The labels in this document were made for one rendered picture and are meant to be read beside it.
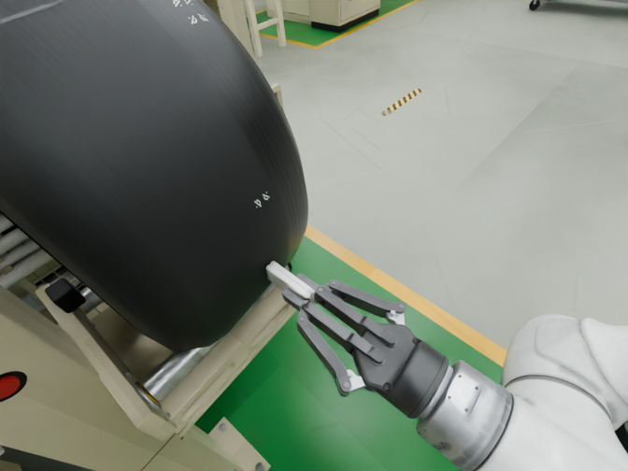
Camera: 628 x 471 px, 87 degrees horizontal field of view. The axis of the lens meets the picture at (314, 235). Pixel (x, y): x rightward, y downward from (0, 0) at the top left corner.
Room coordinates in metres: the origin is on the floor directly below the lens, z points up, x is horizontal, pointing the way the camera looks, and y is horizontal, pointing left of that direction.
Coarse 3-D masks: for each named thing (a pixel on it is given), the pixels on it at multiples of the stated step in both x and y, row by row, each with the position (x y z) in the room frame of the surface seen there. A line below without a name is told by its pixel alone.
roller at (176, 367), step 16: (272, 288) 0.39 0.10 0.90; (256, 304) 0.36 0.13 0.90; (240, 320) 0.33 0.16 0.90; (224, 336) 0.30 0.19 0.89; (176, 352) 0.27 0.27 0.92; (192, 352) 0.27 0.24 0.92; (208, 352) 0.28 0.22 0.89; (160, 368) 0.24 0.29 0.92; (176, 368) 0.24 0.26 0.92; (192, 368) 0.25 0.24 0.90; (144, 384) 0.22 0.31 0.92; (160, 384) 0.22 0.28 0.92; (176, 384) 0.22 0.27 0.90; (160, 400) 0.20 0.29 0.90
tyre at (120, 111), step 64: (0, 0) 0.33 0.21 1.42; (64, 0) 0.35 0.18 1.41; (128, 0) 0.37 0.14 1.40; (0, 64) 0.27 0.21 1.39; (64, 64) 0.29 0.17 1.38; (128, 64) 0.31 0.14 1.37; (192, 64) 0.34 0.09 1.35; (256, 64) 0.42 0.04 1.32; (0, 128) 0.24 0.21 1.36; (64, 128) 0.25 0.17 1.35; (128, 128) 0.26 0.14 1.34; (192, 128) 0.29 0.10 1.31; (256, 128) 0.33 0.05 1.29; (0, 192) 0.22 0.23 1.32; (64, 192) 0.22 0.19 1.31; (128, 192) 0.23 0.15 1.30; (192, 192) 0.25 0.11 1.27; (256, 192) 0.29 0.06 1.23; (64, 256) 0.21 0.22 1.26; (128, 256) 0.20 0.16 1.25; (192, 256) 0.21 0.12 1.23; (256, 256) 0.26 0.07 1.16; (128, 320) 0.21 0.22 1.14; (192, 320) 0.19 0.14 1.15
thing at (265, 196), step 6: (264, 186) 0.30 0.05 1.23; (258, 192) 0.29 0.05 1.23; (264, 192) 0.29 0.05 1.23; (252, 198) 0.28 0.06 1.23; (258, 198) 0.29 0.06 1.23; (264, 198) 0.29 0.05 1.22; (270, 198) 0.30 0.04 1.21; (252, 204) 0.28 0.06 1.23; (258, 204) 0.28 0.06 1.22; (264, 204) 0.29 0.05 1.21; (258, 210) 0.28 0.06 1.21
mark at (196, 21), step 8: (168, 0) 0.39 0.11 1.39; (176, 0) 0.39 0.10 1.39; (184, 0) 0.40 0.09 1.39; (192, 0) 0.41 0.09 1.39; (176, 8) 0.38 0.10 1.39; (184, 8) 0.39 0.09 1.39; (192, 8) 0.39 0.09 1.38; (200, 8) 0.40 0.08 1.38; (184, 16) 0.38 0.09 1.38; (192, 16) 0.38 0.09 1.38; (200, 16) 0.39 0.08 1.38; (192, 24) 0.37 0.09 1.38; (200, 24) 0.38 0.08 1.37; (208, 24) 0.39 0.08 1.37
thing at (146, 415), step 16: (48, 304) 0.39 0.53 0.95; (64, 320) 0.35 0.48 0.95; (80, 320) 0.36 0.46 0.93; (80, 336) 0.31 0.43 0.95; (96, 336) 0.33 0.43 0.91; (96, 352) 0.27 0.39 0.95; (112, 352) 0.31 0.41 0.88; (96, 368) 0.25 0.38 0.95; (112, 368) 0.24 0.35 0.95; (128, 368) 0.28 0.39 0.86; (112, 384) 0.22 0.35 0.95; (128, 384) 0.21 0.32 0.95; (128, 400) 0.19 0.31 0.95; (144, 400) 0.19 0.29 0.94; (128, 416) 0.17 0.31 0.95; (144, 416) 0.16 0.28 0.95; (160, 416) 0.17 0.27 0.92; (160, 432) 0.16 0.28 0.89
